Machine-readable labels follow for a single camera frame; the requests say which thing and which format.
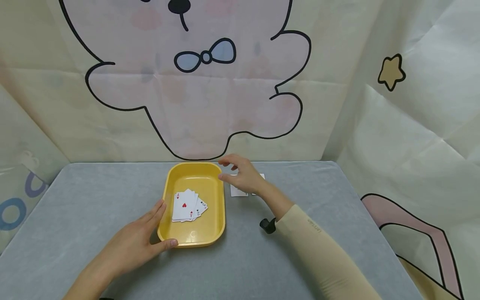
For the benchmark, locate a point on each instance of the person's right hand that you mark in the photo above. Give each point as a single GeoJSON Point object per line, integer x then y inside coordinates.
{"type": "Point", "coordinates": [245, 177]}

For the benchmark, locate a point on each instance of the person's left hand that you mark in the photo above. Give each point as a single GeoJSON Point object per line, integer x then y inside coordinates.
{"type": "Point", "coordinates": [129, 246]}

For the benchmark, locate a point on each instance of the person's right index finger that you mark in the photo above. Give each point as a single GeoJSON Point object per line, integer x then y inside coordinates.
{"type": "Point", "coordinates": [229, 158]}

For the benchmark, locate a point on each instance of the person's right fingers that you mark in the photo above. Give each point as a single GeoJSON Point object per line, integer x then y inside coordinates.
{"type": "Point", "coordinates": [234, 167]}

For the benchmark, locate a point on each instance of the person's right thumb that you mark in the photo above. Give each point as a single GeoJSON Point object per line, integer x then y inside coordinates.
{"type": "Point", "coordinates": [228, 178]}

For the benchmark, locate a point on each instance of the person's left thumb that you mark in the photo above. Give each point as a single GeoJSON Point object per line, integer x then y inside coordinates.
{"type": "Point", "coordinates": [167, 244]}

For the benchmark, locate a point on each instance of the person's left index finger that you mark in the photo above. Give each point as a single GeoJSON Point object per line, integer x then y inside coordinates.
{"type": "Point", "coordinates": [155, 212]}

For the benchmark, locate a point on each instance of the yellow plastic tray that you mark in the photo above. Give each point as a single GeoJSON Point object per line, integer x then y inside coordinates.
{"type": "Point", "coordinates": [210, 225]}

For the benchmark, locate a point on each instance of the person's right forearm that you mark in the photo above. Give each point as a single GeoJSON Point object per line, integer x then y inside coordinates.
{"type": "Point", "coordinates": [318, 250]}

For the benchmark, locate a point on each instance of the person's left forearm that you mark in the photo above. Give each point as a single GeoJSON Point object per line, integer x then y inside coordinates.
{"type": "Point", "coordinates": [88, 283]}

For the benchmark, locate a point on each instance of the red heart playing card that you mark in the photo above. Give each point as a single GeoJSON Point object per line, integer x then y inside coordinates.
{"type": "Point", "coordinates": [183, 206]}

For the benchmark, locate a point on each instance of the black wrist band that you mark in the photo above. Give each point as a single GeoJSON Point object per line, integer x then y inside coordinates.
{"type": "Point", "coordinates": [267, 225]}

